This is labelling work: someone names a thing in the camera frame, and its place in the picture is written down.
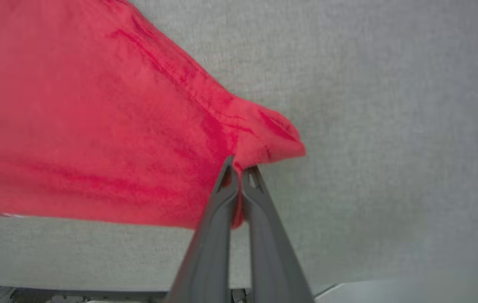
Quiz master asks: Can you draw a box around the red t-shirt with striped trim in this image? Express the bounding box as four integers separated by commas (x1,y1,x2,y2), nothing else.
0,0,306,230

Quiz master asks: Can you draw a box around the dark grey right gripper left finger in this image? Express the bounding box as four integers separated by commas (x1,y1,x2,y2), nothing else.
165,155,240,303

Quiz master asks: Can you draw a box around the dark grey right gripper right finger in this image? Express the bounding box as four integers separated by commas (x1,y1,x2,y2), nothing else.
241,165,316,303

